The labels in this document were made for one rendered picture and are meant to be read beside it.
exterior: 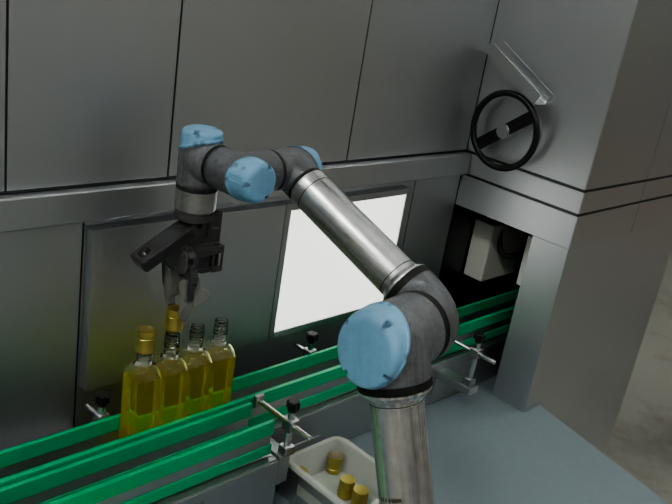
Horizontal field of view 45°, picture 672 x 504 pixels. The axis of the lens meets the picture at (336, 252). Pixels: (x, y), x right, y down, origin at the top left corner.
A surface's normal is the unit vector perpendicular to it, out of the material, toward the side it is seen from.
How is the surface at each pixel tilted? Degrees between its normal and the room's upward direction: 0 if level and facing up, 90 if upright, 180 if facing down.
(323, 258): 90
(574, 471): 0
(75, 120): 90
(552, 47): 90
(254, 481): 90
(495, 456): 0
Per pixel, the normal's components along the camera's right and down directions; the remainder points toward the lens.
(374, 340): -0.64, 0.04
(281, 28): 0.69, 0.36
